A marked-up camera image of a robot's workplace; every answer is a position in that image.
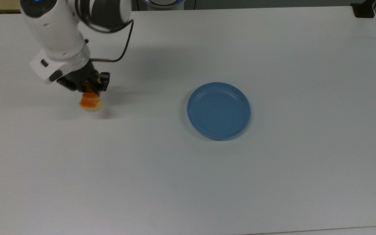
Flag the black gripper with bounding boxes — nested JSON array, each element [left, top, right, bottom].
[[57, 61, 111, 93]]

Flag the bread with orange topping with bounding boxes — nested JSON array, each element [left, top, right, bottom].
[[79, 86, 104, 113]]

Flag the blue round plate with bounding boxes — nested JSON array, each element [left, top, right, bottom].
[[187, 82, 252, 141]]

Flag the black clamp mount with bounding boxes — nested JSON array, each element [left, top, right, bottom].
[[350, 0, 376, 19]]

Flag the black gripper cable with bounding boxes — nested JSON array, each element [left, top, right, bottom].
[[90, 20, 134, 63]]

